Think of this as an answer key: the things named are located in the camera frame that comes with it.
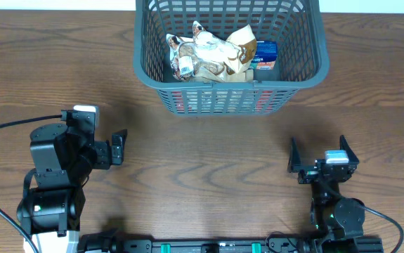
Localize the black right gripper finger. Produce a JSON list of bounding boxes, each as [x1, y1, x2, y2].
[[339, 135, 360, 164], [287, 137, 304, 173]]

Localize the orange yellow cracker package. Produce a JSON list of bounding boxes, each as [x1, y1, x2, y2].
[[171, 91, 282, 114]]

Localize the beige snack pouch top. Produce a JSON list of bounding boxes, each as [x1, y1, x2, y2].
[[166, 34, 226, 82]]

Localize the beige snack pouch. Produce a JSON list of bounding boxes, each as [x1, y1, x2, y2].
[[193, 21, 257, 73], [166, 34, 226, 82], [186, 67, 254, 83]]

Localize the blue tissue multipack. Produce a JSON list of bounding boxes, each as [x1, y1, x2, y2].
[[250, 41, 278, 70]]

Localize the beige snack pouch bottom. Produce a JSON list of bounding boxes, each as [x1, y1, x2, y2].
[[193, 21, 257, 73]]

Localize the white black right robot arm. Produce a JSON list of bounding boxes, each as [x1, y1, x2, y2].
[[287, 135, 365, 252]]

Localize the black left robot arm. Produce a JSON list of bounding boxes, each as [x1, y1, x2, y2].
[[17, 119, 127, 252]]

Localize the grey plastic basket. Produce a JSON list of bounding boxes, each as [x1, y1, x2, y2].
[[133, 0, 330, 116]]

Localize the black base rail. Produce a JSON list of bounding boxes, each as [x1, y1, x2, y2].
[[76, 231, 384, 253]]

